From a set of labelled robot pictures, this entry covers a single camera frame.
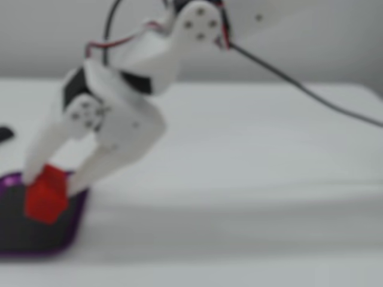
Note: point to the white servo-driven gripper finger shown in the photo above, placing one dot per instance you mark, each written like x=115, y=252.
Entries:
x=48, y=143

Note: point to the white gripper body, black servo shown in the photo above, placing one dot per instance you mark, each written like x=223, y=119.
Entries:
x=131, y=125

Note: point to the white fixed gripper finger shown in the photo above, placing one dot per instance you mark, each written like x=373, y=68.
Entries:
x=95, y=167

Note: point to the red perforated cube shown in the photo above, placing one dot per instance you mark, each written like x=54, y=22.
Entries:
x=46, y=194

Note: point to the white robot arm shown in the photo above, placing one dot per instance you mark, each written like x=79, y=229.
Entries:
x=185, y=48

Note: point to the black rounded object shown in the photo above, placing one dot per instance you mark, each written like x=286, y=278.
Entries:
x=4, y=134

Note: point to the purple metal tray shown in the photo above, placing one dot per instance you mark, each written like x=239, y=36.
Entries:
x=76, y=221

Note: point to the black mat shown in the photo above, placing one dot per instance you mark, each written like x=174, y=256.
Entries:
x=15, y=227

